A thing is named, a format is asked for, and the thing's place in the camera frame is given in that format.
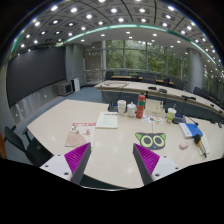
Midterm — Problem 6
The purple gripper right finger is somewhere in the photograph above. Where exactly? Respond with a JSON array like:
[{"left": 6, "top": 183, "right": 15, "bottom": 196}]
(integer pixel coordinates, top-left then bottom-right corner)
[{"left": 132, "top": 142, "right": 183, "bottom": 186}]

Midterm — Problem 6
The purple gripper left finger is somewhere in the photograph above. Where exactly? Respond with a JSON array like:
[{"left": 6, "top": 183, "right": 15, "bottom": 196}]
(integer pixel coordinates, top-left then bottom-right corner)
[{"left": 39, "top": 142, "right": 92, "bottom": 186}]

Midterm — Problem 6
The small pink mouse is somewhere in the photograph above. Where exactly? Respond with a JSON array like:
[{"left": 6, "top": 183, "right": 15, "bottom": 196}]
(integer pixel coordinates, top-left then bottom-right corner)
[{"left": 179, "top": 142, "right": 189, "bottom": 150}]

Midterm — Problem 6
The tan folding fan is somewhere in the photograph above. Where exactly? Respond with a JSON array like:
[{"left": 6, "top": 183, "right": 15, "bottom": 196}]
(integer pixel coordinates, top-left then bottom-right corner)
[{"left": 65, "top": 131, "right": 87, "bottom": 147}]

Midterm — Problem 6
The black cat face mousepad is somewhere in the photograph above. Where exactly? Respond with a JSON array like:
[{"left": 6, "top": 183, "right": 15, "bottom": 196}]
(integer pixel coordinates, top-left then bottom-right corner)
[{"left": 135, "top": 132, "right": 166, "bottom": 150}]

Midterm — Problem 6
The red white magazine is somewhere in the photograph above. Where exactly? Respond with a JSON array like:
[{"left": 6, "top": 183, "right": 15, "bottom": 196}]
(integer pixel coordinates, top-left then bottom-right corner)
[{"left": 69, "top": 122, "right": 96, "bottom": 145}]

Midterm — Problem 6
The black office chair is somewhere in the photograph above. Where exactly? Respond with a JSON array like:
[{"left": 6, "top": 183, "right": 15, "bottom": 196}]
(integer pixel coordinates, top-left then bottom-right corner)
[{"left": 4, "top": 126, "right": 53, "bottom": 167}]

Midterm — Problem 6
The sticker sheet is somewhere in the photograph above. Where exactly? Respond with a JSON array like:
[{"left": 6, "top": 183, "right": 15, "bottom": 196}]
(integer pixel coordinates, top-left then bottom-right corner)
[{"left": 142, "top": 115, "right": 163, "bottom": 125}]

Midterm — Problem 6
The white book red title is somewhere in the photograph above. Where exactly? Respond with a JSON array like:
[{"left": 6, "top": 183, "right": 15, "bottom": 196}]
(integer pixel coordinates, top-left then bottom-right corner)
[{"left": 96, "top": 112, "right": 118, "bottom": 129}]

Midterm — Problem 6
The red water bottle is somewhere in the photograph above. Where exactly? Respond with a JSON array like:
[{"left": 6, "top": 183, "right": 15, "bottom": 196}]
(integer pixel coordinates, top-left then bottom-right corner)
[{"left": 136, "top": 94, "right": 146, "bottom": 119}]

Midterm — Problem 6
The blue notebook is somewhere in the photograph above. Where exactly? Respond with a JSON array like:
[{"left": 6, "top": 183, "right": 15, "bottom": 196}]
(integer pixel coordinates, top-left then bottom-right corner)
[{"left": 179, "top": 123, "right": 203, "bottom": 139}]

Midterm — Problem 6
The green white drink cup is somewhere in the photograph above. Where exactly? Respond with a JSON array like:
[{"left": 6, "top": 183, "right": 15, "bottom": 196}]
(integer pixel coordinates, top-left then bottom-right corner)
[{"left": 166, "top": 108, "right": 176, "bottom": 123}]

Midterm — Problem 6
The white lidded mug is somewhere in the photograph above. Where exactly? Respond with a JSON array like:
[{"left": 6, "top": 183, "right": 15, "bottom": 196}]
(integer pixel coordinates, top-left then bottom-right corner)
[{"left": 127, "top": 102, "right": 136, "bottom": 117}]

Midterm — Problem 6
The black yellow hairbrush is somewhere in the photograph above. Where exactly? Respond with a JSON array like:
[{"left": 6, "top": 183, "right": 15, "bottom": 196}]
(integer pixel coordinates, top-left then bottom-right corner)
[{"left": 194, "top": 134, "right": 207, "bottom": 158}]

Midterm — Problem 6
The white paper cup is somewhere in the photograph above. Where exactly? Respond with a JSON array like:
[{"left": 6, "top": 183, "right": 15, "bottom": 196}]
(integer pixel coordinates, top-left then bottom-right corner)
[{"left": 117, "top": 100, "right": 126, "bottom": 116}]

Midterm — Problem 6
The black desk microphone base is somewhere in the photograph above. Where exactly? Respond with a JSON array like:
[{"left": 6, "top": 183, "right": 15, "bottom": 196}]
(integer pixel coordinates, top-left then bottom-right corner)
[{"left": 108, "top": 103, "right": 118, "bottom": 112}]

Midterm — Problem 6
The large dark projection screen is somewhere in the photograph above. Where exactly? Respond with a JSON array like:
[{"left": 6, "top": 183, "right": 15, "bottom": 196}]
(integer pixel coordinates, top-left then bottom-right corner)
[{"left": 6, "top": 47, "right": 66, "bottom": 106}]

